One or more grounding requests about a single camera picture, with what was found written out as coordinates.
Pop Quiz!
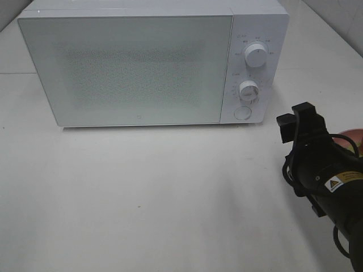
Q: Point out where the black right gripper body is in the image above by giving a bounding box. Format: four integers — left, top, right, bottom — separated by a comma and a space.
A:
285, 114, 349, 181

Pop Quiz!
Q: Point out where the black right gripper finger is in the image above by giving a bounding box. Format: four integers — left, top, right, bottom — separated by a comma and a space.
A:
276, 113, 297, 143
292, 102, 316, 119

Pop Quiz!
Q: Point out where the pink plate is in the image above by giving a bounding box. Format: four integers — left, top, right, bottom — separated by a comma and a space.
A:
334, 129, 363, 150

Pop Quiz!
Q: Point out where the round white door button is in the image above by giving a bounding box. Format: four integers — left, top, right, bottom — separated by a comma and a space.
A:
234, 107, 252, 120

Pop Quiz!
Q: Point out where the sandwich with green lettuce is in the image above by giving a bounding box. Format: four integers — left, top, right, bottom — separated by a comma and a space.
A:
348, 142, 363, 158

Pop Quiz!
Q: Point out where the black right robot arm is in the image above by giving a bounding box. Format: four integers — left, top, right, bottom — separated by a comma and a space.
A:
276, 102, 362, 271

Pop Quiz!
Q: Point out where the lower white microwave knob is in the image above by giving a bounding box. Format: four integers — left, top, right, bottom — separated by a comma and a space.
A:
239, 80, 259, 101

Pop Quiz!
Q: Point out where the white microwave knob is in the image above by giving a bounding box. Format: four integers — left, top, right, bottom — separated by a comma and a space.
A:
239, 80, 259, 101
244, 42, 268, 68

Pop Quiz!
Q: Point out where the upper white microwave knob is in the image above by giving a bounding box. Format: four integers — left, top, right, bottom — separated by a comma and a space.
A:
244, 42, 268, 68

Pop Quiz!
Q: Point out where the white microwave oven body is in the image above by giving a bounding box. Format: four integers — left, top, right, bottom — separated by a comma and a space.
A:
18, 1, 289, 126

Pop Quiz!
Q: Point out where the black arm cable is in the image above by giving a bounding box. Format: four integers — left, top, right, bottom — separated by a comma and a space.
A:
280, 133, 363, 258

